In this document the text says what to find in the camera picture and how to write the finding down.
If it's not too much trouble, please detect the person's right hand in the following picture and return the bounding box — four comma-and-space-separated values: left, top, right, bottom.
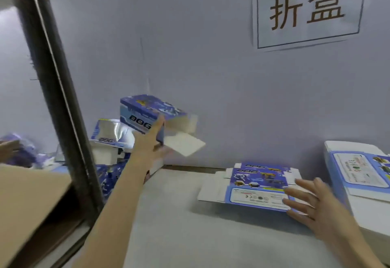
282, 177, 358, 242

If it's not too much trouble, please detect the person's left hand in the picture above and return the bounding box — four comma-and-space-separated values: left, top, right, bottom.
130, 115, 175, 174

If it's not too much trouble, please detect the blue dog-print cardboard box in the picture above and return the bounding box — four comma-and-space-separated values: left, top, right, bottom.
119, 94, 207, 157

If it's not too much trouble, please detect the pile of blue boxes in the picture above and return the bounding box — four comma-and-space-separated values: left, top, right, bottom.
0, 117, 165, 201

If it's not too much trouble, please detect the stack of boxes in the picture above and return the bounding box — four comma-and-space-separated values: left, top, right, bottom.
323, 140, 390, 266
197, 162, 313, 213

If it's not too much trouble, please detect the person's right forearm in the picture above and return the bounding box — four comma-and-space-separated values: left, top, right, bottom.
329, 227, 386, 268

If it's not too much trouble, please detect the person's left forearm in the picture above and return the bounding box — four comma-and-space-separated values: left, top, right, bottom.
73, 160, 153, 268

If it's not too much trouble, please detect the brown cardboard sheet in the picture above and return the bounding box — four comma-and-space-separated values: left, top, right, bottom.
0, 164, 73, 268

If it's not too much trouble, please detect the white paper wall sign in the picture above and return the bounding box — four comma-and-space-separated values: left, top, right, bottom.
251, 0, 369, 51

